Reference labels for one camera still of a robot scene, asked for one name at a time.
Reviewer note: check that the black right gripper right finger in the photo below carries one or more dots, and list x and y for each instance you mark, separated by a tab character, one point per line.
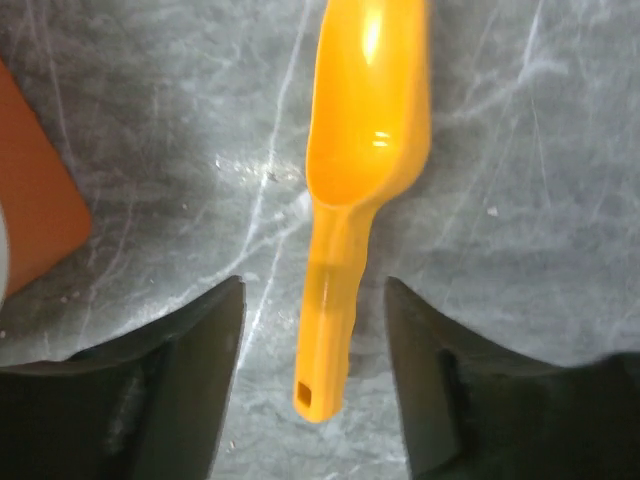
473	409

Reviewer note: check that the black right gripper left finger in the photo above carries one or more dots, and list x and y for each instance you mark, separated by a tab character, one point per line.
149	404

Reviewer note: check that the yellow plastic litter scoop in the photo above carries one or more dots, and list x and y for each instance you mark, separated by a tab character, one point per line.
369	139

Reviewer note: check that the white and orange litter box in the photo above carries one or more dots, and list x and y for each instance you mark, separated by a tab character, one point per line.
45	215

